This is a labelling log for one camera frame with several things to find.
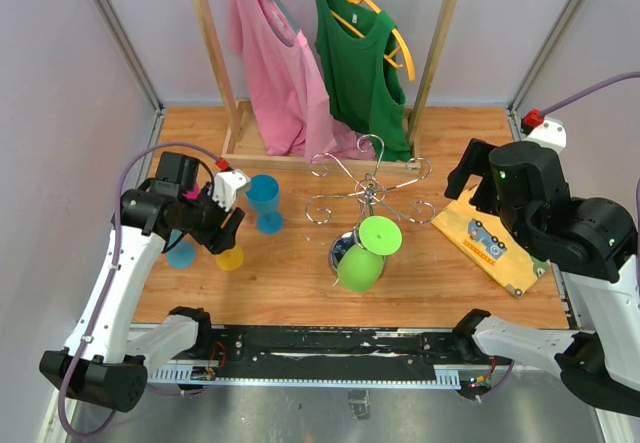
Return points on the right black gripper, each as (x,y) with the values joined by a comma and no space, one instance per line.
(475,159)

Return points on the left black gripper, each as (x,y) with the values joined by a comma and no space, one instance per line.
(218,238)

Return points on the yellow plastic wine glass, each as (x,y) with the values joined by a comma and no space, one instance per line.
(231,259)

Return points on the magenta plastic wine glass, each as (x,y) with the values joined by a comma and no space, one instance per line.
(193,193)

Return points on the blue wine glass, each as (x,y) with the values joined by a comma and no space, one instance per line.
(264,197)
(181,253)

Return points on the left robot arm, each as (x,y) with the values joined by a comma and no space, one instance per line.
(143,220)

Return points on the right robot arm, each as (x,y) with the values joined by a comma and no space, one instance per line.
(593,241)

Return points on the wooden clothes rack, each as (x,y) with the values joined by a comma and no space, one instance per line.
(415,92)

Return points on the chrome wine glass rack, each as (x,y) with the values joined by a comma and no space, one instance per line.
(369,193)

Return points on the green plastic wine glass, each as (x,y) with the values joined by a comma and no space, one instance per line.
(362,264)

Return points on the pink t-shirt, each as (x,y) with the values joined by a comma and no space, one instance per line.
(287,91)

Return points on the green tank top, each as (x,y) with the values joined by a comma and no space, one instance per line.
(364,90)

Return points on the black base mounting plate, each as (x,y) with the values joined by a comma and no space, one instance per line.
(317,355)

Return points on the yellow clothes hanger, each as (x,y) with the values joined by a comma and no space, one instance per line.
(399,56)

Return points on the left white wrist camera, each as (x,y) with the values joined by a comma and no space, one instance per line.
(227,184)

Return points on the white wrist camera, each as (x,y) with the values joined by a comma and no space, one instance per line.
(547,132)
(227,184)

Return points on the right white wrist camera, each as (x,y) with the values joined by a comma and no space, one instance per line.
(547,132)

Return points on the aluminium frame rail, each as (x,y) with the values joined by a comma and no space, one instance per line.
(129,376)

